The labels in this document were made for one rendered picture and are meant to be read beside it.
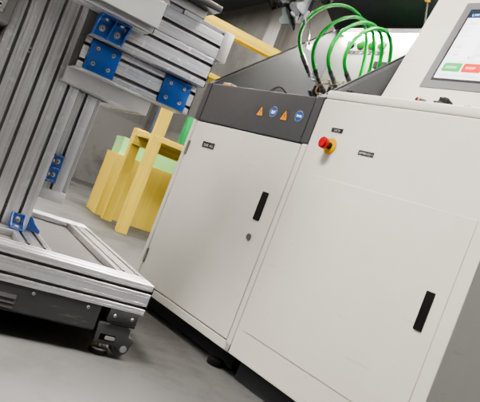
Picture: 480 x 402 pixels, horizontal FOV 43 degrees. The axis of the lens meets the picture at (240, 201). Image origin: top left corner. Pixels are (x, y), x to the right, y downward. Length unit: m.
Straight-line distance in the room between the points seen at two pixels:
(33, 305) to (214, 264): 0.72
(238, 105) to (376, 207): 0.83
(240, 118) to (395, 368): 1.13
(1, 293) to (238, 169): 0.96
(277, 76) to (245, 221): 0.86
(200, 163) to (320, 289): 0.85
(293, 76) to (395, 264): 1.35
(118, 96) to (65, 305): 0.63
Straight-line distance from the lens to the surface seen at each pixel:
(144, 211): 5.49
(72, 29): 1.93
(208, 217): 2.27
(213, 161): 2.35
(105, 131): 9.52
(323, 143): 1.90
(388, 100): 1.86
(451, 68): 2.14
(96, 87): 1.88
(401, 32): 2.69
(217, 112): 2.44
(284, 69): 2.77
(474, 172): 1.62
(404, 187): 1.71
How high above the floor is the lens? 0.54
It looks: level
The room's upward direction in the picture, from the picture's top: 21 degrees clockwise
